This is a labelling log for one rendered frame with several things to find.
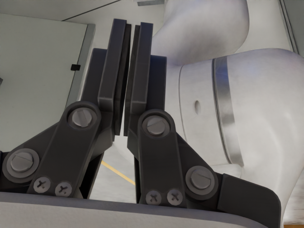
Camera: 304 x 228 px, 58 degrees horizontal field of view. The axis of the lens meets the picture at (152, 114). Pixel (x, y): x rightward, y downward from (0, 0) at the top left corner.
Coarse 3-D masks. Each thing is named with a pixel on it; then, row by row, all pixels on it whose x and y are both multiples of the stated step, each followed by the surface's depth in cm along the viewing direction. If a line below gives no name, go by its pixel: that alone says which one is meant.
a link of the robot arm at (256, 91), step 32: (224, 64) 27; (256, 64) 26; (288, 64) 25; (224, 96) 25; (256, 96) 24; (288, 96) 24; (224, 128) 26; (256, 128) 25; (288, 128) 24; (256, 160) 26; (288, 160) 25; (288, 192) 26
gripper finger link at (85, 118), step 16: (64, 112) 9; (80, 112) 9; (96, 112) 9; (64, 128) 8; (80, 128) 9; (96, 128) 8; (48, 144) 8; (64, 144) 8; (80, 144) 8; (48, 160) 8; (64, 160) 8; (80, 160) 8; (96, 160) 10; (48, 176) 8; (64, 176) 8; (80, 176) 8; (32, 192) 7; (48, 192) 7; (64, 192) 7; (80, 192) 8
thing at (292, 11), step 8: (280, 0) 146; (288, 0) 138; (296, 0) 131; (288, 8) 138; (296, 8) 130; (288, 16) 137; (296, 16) 129; (296, 24) 128; (296, 32) 128; (296, 40) 127
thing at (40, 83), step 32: (0, 32) 180; (32, 32) 183; (64, 32) 186; (0, 64) 167; (32, 64) 170; (64, 64) 172; (0, 96) 156; (32, 96) 158; (64, 96) 160; (0, 128) 146; (32, 128) 148
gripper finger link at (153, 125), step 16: (144, 112) 9; (160, 112) 9; (144, 128) 9; (160, 128) 9; (144, 144) 8; (160, 144) 8; (176, 144) 8; (144, 160) 8; (160, 160) 8; (176, 160) 8; (144, 176) 8; (160, 176) 8; (176, 176) 8; (144, 192) 8; (160, 192) 8; (176, 192) 8
